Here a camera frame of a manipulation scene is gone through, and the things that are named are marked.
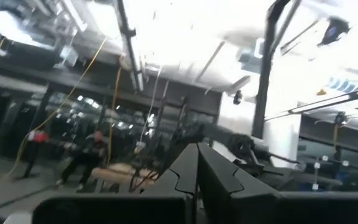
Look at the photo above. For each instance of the black metal table frame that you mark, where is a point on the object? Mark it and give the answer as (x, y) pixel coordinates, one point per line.
(264, 77)

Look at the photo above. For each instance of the red box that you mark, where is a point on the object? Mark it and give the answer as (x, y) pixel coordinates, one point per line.
(39, 136)

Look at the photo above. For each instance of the white building column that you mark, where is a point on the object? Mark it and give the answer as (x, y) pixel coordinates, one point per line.
(283, 140)

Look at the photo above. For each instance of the person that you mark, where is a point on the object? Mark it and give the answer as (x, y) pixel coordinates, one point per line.
(89, 155)

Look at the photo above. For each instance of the background wooden table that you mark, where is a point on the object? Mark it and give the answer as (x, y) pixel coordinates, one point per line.
(120, 172)

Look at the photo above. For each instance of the black overhead camera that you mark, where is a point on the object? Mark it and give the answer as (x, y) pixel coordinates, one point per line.
(332, 31)

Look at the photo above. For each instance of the small black hanging device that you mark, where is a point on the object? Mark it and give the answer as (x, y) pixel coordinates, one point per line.
(237, 98)

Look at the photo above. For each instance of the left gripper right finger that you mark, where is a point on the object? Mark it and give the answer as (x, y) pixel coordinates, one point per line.
(228, 205)

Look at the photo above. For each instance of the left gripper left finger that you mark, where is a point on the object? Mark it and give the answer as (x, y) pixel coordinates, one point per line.
(166, 208)

